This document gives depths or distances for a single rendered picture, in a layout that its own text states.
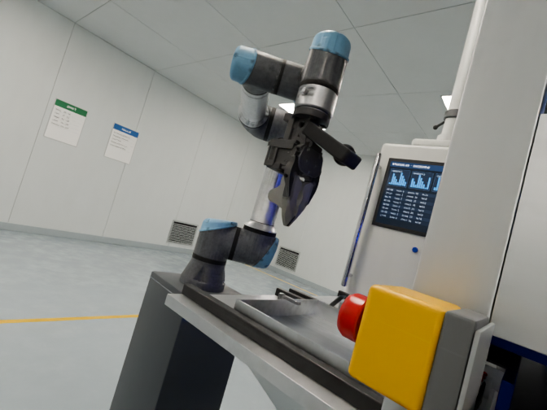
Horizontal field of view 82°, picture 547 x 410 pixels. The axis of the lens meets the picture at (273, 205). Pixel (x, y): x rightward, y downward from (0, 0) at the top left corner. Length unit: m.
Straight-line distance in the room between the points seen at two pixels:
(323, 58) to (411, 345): 0.50
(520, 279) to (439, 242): 0.07
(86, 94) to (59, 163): 1.07
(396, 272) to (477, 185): 1.09
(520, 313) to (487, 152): 0.14
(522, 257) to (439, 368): 0.13
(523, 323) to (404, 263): 1.09
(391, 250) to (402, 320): 1.18
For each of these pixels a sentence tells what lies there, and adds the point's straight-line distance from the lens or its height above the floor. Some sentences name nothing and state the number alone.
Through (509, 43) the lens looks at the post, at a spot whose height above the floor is 1.28.
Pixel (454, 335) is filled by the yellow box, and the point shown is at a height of 1.02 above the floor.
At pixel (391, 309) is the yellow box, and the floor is 1.02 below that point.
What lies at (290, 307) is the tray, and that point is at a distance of 0.68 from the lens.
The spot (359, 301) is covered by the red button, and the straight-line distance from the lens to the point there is 0.29.
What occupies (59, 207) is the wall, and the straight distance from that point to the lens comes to 5.54.
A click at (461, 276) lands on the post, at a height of 1.05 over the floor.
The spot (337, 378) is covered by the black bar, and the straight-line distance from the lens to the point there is 0.44.
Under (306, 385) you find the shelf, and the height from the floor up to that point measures 0.88.
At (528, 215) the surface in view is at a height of 1.12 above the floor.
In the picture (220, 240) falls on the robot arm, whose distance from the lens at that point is 1.04.
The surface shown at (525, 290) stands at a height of 1.06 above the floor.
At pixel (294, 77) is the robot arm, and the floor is 1.36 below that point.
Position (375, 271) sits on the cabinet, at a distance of 1.44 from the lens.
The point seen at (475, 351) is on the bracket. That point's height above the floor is 1.01.
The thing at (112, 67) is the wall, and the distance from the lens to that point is 5.76.
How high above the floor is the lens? 1.05
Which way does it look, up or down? 3 degrees up
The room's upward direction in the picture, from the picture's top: 16 degrees clockwise
